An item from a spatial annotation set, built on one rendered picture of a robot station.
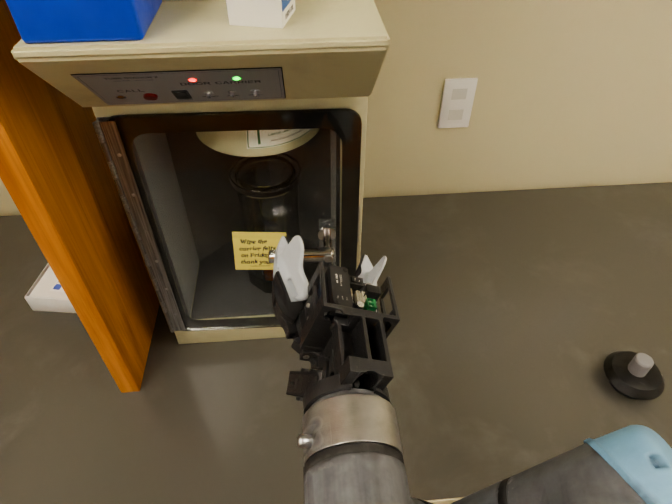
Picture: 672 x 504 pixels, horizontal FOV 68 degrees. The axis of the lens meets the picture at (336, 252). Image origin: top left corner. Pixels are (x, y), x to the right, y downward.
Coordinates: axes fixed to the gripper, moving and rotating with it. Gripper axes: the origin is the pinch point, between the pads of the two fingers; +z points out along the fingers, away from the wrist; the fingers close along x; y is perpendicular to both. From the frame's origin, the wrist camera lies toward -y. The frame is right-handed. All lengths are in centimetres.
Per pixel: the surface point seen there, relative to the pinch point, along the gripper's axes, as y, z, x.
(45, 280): -47, 29, 37
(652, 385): -10, -2, -59
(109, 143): -1.8, 13.7, 25.5
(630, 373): -11, 0, -57
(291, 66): 17.4, 5.6, 9.2
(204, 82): 12.3, 7.6, 16.4
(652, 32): 27, 58, -65
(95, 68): 11.8, 4.8, 25.7
